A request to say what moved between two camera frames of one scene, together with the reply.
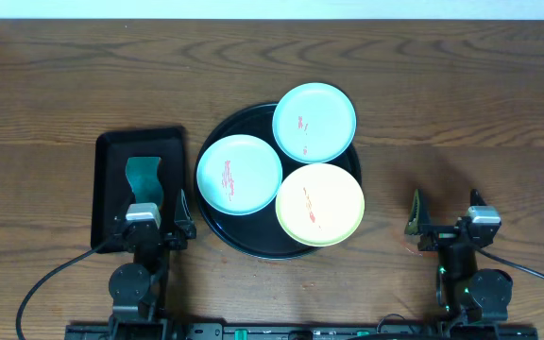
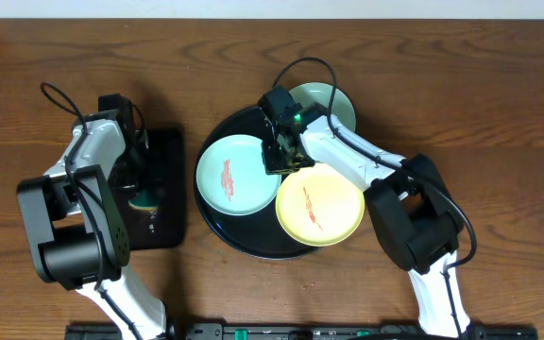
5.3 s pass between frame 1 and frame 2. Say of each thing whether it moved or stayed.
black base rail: stayed
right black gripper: moved
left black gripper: moved
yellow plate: stayed
